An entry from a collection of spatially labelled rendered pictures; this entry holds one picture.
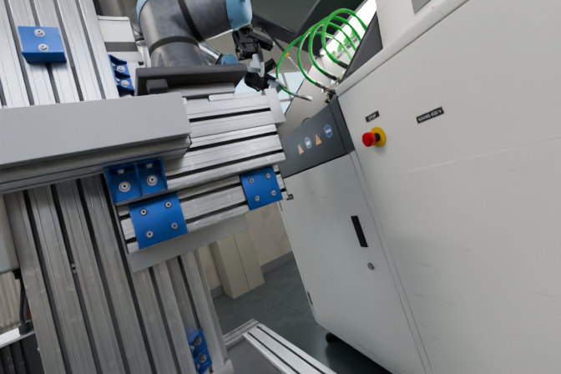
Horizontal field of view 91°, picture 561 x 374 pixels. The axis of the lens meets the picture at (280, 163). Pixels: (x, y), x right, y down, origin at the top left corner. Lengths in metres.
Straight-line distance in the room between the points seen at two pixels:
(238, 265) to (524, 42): 2.32
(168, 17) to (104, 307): 0.63
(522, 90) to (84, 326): 0.89
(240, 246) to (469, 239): 2.07
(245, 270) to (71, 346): 1.91
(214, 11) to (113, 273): 0.61
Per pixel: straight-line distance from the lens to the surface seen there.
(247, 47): 1.19
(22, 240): 0.76
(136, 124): 0.45
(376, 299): 1.01
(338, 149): 0.86
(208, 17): 0.70
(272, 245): 2.95
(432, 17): 0.63
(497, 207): 0.62
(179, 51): 0.67
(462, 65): 0.60
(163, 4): 0.74
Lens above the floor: 0.75
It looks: 5 degrees up
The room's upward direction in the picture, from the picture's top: 18 degrees counter-clockwise
